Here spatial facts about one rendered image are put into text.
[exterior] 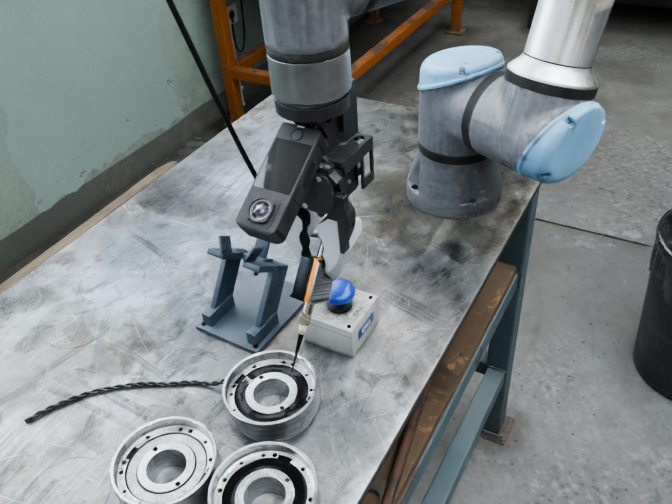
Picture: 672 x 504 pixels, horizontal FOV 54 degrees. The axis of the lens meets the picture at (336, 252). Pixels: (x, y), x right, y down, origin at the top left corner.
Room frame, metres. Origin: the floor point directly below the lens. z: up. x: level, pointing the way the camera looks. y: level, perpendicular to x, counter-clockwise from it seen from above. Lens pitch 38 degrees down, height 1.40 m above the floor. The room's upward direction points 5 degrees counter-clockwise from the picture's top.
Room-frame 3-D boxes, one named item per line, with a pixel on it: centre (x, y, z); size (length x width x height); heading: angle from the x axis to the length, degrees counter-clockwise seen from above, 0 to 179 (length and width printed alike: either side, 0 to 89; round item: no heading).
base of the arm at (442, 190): (0.89, -0.20, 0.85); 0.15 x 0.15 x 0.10
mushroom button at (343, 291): (0.59, 0.00, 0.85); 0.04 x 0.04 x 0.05
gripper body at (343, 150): (0.58, 0.01, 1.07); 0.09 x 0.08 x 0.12; 145
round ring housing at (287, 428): (0.48, 0.08, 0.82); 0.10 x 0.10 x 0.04
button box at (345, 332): (0.60, 0.00, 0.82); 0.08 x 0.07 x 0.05; 148
